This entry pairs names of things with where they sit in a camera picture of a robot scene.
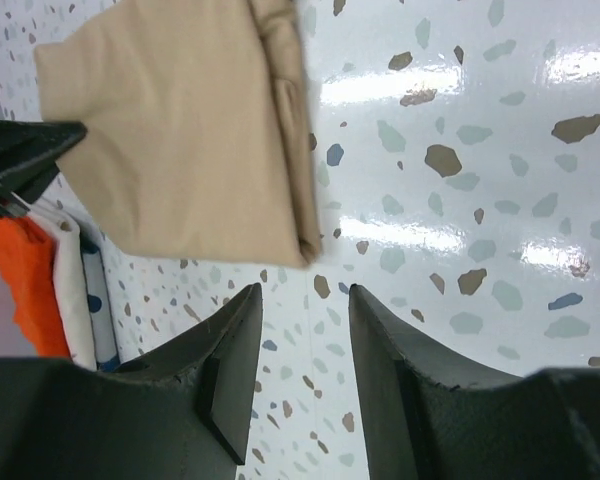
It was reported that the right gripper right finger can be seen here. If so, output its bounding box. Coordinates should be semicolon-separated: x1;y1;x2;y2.
349;285;600;479

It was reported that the blue folded t shirt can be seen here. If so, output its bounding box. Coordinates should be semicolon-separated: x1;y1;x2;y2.
80;234;120;372

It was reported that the white folded t shirt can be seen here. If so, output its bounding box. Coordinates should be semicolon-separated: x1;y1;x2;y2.
28;199;97;371

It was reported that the orange folded t shirt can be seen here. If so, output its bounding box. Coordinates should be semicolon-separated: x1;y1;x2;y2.
0;217;71;359

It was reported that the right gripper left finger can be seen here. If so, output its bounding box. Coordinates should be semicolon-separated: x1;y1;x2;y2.
0;284;263;479

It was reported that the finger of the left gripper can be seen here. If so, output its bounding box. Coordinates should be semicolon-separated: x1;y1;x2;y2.
0;120;87;173
0;162;59;204

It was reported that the beige t shirt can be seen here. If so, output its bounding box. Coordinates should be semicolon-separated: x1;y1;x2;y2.
34;1;322;268

